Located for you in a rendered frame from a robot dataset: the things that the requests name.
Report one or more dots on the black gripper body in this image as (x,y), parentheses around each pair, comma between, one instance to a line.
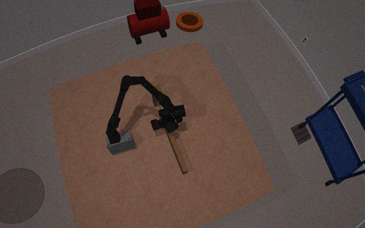
(156,125)

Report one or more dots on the long wooden board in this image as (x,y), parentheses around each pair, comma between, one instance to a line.
(176,152)

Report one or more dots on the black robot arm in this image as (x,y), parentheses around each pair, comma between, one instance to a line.
(165,102)

